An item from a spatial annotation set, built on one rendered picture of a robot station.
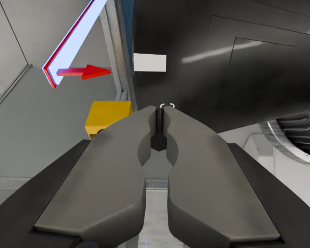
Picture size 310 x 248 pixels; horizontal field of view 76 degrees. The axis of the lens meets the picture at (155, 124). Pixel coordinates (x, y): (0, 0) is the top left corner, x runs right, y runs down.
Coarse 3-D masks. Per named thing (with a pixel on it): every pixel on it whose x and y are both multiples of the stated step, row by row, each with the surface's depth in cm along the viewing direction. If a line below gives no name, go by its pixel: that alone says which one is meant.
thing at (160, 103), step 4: (156, 100) 22; (160, 100) 22; (164, 100) 22; (168, 100) 22; (172, 100) 22; (176, 100) 22; (156, 104) 22; (160, 104) 22; (164, 104) 22; (168, 104) 22; (172, 104) 22; (176, 104) 22; (176, 108) 22
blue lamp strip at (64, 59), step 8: (96, 0) 34; (104, 0) 39; (96, 8) 34; (88, 16) 30; (96, 16) 34; (80, 24) 28; (88, 24) 30; (80, 32) 27; (88, 32) 30; (72, 40) 25; (80, 40) 27; (64, 48) 23; (72, 48) 25; (64, 56) 23; (72, 56) 25; (56, 64) 21; (64, 64) 23; (56, 80) 21
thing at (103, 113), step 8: (96, 104) 50; (104, 104) 50; (112, 104) 50; (120, 104) 50; (128, 104) 50; (96, 112) 48; (104, 112) 48; (112, 112) 48; (120, 112) 48; (128, 112) 48; (88, 120) 46; (96, 120) 46; (104, 120) 46; (112, 120) 46; (88, 128) 46; (96, 128) 46; (104, 128) 46
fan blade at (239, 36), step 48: (144, 0) 17; (192, 0) 17; (240, 0) 16; (288, 0) 16; (144, 48) 19; (192, 48) 19; (240, 48) 18; (288, 48) 18; (144, 96) 22; (192, 96) 22; (240, 96) 22; (288, 96) 22
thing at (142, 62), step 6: (138, 54) 19; (144, 54) 19; (150, 54) 19; (138, 60) 20; (144, 60) 20; (150, 60) 20; (156, 60) 20; (162, 60) 19; (138, 66) 20; (144, 66) 20; (150, 66) 20; (156, 66) 20; (162, 66) 20
